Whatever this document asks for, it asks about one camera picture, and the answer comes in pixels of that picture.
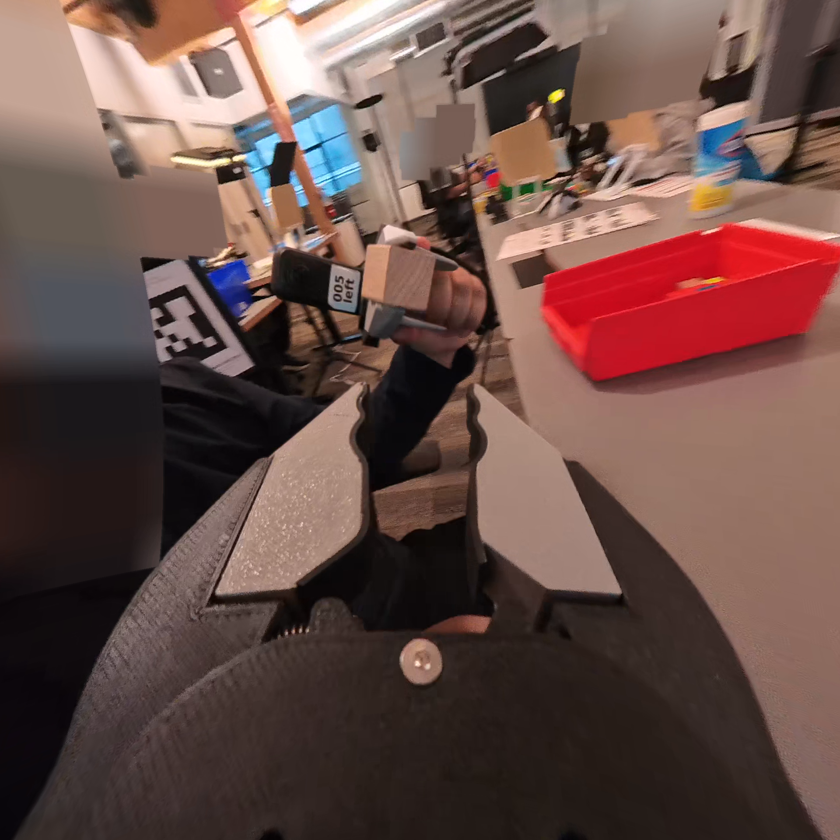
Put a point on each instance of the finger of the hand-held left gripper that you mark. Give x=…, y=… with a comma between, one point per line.
x=394, y=235
x=387, y=320

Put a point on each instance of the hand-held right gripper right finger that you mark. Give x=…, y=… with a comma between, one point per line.
x=538, y=512

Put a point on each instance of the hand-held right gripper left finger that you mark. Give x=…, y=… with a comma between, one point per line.
x=302, y=512

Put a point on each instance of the natural wooden cube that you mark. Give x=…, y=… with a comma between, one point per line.
x=397, y=275

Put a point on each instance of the red plastic bin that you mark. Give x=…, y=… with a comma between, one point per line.
x=656, y=328

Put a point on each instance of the person's left hand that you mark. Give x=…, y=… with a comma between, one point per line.
x=459, y=302

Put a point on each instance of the blue plastic bin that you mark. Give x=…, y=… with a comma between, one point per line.
x=229, y=282

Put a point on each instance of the small wooden board on stand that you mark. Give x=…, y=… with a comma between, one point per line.
x=285, y=203

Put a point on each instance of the black and white tag board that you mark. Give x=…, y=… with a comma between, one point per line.
x=190, y=315

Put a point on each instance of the black light flag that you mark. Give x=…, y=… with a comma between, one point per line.
x=282, y=161

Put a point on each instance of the LED panel light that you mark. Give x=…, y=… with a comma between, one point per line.
x=207, y=156

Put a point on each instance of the printed paper sheet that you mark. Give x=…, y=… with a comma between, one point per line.
x=656, y=187
x=577, y=229

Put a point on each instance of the black monitor screen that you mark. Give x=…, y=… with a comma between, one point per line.
x=518, y=98

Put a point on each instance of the black studio softbox light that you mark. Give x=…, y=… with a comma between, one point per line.
x=499, y=49

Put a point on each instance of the disinfecting wipes canister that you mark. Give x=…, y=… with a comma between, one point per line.
x=715, y=170

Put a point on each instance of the wooden support post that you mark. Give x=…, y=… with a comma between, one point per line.
x=282, y=111

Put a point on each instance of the black wall speaker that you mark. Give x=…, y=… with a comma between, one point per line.
x=213, y=69

